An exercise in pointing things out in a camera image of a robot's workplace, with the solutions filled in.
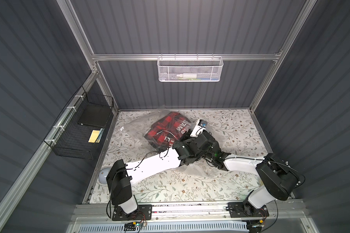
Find red black plaid shirt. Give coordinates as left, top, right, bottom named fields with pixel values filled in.
left=144, top=112, right=192, bottom=152

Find clear plastic vacuum bag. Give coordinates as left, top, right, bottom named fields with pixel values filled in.
left=126, top=111, right=226, bottom=182

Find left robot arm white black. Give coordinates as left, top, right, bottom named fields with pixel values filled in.
left=106, top=139, right=205, bottom=214

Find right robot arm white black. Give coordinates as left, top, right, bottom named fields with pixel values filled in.
left=184, top=131, right=305, bottom=210

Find white bottle in basket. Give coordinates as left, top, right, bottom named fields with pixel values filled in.
left=177, top=73, right=197, bottom=80

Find white vented panel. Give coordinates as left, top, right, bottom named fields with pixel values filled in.
left=77, top=220, right=249, bottom=233

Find yellow notepad in basket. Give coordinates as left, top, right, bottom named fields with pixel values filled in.
left=88, top=130, right=100, bottom=143

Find black box in basket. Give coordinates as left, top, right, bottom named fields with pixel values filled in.
left=77, top=104, right=111, bottom=128

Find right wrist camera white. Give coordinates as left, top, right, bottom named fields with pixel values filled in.
left=191, top=119, right=208, bottom=138

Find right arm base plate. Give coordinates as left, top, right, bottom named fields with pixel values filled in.
left=226, top=202, right=269, bottom=218

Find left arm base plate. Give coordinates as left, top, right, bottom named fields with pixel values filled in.
left=112, top=203, right=153, bottom=221

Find white wire mesh basket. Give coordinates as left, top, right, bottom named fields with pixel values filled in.
left=157, top=55, right=224, bottom=83

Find black wire basket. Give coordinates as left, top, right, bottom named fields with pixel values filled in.
left=44, top=88, right=114, bottom=160

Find aluminium front rail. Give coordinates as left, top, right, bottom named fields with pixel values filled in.
left=70, top=199, right=310, bottom=224

